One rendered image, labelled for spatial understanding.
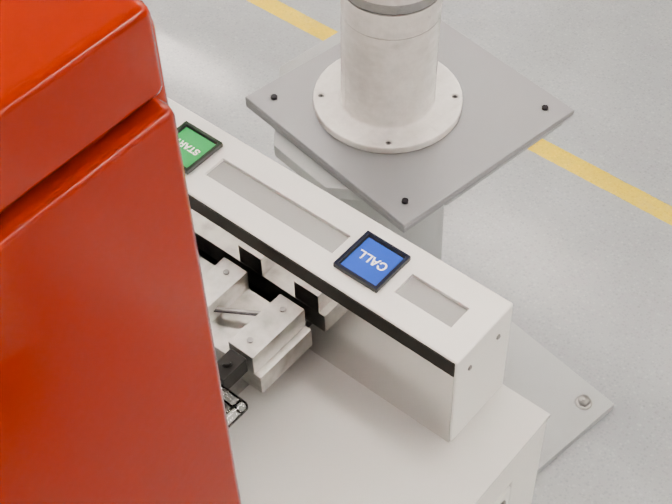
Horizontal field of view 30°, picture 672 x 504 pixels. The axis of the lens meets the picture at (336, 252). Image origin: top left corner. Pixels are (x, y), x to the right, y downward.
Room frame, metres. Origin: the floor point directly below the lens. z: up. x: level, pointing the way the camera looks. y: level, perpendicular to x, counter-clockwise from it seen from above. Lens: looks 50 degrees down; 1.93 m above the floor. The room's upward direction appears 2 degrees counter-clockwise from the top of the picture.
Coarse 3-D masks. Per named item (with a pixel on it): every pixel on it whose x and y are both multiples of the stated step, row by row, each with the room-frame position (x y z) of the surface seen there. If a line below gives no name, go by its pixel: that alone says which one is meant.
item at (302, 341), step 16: (240, 304) 0.82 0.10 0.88; (256, 304) 0.82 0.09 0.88; (224, 320) 0.80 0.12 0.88; (240, 320) 0.80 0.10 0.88; (224, 336) 0.78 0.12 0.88; (304, 336) 0.78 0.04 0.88; (224, 352) 0.76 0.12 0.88; (288, 352) 0.76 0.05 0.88; (304, 352) 0.78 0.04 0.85; (272, 368) 0.74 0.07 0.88; (256, 384) 0.73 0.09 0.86
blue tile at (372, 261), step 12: (372, 240) 0.83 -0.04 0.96; (360, 252) 0.82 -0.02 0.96; (372, 252) 0.82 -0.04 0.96; (384, 252) 0.82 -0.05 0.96; (348, 264) 0.80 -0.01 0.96; (360, 264) 0.80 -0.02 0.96; (372, 264) 0.80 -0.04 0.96; (384, 264) 0.80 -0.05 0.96; (396, 264) 0.80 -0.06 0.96; (372, 276) 0.79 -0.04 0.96; (384, 276) 0.79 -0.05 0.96
